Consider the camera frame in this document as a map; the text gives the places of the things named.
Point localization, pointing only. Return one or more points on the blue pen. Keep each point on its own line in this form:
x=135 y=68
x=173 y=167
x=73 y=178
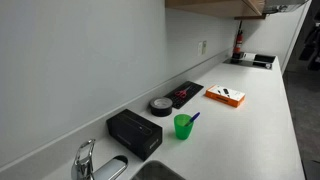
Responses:
x=194 y=117

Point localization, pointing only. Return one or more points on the wooden wall cabinet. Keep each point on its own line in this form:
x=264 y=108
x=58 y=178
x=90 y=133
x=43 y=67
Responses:
x=213 y=6

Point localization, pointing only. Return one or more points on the green plastic cup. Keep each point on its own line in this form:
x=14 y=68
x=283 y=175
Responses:
x=182 y=130

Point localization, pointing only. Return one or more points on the chrome sink faucet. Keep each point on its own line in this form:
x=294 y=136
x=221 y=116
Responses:
x=83 y=163

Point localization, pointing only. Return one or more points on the black rectangular cardboard box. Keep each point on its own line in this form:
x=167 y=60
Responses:
x=133 y=133

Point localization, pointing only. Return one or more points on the black duct tape roll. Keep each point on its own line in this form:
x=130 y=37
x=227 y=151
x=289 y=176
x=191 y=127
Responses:
x=161 y=108

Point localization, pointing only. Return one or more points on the orange and white box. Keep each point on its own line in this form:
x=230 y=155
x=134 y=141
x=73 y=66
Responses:
x=225 y=95

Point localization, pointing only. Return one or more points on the black keyboard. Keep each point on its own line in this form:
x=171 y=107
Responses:
x=193 y=88

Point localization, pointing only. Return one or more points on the red fire extinguisher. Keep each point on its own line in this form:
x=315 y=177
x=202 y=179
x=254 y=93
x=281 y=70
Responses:
x=238 y=41

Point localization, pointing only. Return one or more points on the stainless steel sink basin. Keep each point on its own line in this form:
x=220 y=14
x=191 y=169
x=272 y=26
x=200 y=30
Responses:
x=155 y=172

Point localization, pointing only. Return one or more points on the metal range hood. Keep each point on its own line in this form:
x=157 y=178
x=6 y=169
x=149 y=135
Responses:
x=283 y=5

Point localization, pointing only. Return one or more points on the white wall outlet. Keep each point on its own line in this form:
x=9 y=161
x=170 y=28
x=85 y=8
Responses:
x=202 y=48

